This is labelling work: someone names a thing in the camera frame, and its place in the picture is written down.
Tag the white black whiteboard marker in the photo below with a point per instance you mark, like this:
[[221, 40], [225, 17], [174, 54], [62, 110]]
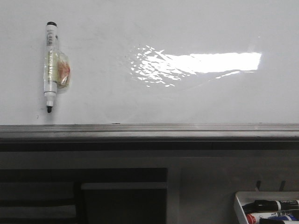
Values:
[[56, 66]]

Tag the white whiteboard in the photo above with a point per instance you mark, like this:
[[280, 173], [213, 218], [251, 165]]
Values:
[[153, 61]]

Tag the dark cabinet with white trim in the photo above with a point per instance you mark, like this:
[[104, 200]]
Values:
[[83, 196]]

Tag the white marker tray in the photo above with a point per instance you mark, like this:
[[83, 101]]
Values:
[[245, 197]]

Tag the left black tray hook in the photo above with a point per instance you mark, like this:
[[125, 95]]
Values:
[[258, 185]]

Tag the black tray hook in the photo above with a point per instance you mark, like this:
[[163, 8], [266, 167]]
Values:
[[282, 185], [258, 185]]

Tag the black capped marker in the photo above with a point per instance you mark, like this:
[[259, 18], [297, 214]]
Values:
[[267, 205]]

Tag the red capped marker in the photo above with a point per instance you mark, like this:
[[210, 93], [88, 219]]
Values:
[[254, 218]]

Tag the right black tray hook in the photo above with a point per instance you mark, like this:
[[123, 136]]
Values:
[[282, 185]]

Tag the blue capped marker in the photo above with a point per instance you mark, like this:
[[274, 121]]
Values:
[[280, 220]]

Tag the grey aluminium whiteboard frame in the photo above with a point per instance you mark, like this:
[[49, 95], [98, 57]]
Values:
[[95, 133]]

